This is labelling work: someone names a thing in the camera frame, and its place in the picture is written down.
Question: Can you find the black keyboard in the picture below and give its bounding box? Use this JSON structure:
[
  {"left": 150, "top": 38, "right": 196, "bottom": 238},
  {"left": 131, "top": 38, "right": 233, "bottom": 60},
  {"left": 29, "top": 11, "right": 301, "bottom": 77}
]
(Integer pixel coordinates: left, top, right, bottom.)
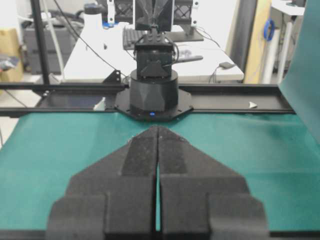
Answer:
[{"left": 122, "top": 27, "right": 146, "bottom": 50}]

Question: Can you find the green table mat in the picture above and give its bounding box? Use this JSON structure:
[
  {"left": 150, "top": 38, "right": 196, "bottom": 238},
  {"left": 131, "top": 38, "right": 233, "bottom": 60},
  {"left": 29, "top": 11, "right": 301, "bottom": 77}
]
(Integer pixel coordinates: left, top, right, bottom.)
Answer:
[{"left": 0, "top": 113, "right": 320, "bottom": 231}]

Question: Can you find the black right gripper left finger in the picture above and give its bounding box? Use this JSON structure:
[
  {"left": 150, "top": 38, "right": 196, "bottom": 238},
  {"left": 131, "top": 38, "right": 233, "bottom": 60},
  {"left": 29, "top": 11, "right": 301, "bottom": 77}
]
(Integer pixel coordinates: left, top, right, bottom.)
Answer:
[{"left": 46, "top": 126, "right": 159, "bottom": 240}]

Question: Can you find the white desk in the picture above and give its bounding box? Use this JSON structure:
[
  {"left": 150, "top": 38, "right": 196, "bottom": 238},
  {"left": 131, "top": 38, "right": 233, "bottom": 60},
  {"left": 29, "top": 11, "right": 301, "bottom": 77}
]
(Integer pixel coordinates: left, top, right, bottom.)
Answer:
[{"left": 64, "top": 22, "right": 244, "bottom": 85}]

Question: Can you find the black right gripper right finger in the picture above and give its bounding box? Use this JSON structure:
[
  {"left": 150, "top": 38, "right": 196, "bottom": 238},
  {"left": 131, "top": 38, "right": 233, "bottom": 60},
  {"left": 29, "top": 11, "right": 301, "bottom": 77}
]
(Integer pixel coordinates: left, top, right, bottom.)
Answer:
[{"left": 158, "top": 127, "right": 269, "bottom": 240}]

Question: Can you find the cardboard box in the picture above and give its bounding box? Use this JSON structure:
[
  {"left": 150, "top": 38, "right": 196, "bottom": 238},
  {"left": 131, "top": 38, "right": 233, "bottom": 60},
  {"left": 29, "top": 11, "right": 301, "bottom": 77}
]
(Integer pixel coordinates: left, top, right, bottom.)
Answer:
[{"left": 0, "top": 28, "right": 24, "bottom": 82}]

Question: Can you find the black aluminium frame rail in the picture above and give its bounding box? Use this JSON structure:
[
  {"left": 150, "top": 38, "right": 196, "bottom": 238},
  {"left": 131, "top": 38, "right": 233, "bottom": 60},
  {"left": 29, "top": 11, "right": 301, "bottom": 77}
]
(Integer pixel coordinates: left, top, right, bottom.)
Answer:
[{"left": 0, "top": 82, "right": 295, "bottom": 118}]

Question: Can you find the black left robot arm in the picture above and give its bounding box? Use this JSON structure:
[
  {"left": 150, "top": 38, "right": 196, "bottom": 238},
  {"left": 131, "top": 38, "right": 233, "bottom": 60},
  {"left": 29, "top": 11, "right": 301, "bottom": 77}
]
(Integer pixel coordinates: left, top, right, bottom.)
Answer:
[{"left": 114, "top": 24, "right": 194, "bottom": 122}]

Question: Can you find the green backdrop sheet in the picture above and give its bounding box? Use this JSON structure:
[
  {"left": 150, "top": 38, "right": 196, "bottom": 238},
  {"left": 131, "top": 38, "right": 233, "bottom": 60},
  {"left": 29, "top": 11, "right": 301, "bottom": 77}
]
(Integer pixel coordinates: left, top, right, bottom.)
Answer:
[{"left": 279, "top": 0, "right": 320, "bottom": 142}]

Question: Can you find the black vertical frame post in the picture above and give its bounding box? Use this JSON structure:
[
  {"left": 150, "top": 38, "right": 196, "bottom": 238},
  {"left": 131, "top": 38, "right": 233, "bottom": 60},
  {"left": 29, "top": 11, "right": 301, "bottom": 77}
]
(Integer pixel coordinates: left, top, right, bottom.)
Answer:
[{"left": 30, "top": 0, "right": 50, "bottom": 85}]

